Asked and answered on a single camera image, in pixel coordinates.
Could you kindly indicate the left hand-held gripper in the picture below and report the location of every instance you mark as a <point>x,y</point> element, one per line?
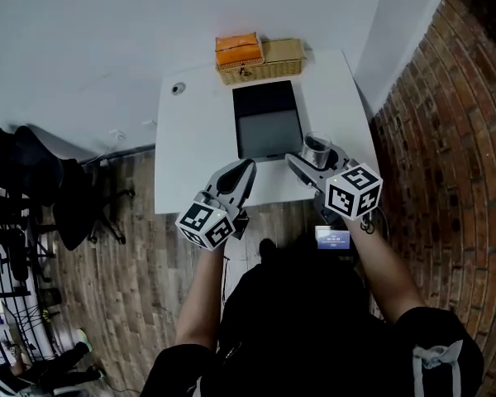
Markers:
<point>206,226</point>

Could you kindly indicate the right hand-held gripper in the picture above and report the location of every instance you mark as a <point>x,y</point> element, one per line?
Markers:
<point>353,192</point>

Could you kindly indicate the clear glass cup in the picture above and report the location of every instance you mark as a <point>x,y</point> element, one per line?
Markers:
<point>316,151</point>

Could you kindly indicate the black tray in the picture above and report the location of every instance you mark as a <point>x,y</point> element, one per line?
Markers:
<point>266,122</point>

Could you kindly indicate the person's right forearm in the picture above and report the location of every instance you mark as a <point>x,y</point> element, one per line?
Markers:
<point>386,275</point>

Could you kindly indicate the person's left forearm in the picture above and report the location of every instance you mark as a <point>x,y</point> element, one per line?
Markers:
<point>200,300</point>

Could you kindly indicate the white table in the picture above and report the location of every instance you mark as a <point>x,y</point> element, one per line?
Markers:
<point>194,147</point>

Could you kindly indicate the small display screen device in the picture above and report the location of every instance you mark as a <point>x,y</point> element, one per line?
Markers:
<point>332,238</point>

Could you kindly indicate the wicker basket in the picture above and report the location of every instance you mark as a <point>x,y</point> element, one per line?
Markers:
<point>283,62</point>

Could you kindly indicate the orange pouch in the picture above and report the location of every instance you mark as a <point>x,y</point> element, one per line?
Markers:
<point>237,50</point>

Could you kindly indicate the person's black clothing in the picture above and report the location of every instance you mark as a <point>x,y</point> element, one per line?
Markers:
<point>297,325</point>

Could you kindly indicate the black office chair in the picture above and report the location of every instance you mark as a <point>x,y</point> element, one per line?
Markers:
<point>49,188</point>

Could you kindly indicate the black metal railing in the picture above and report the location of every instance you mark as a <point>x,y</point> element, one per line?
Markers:
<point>8,263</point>

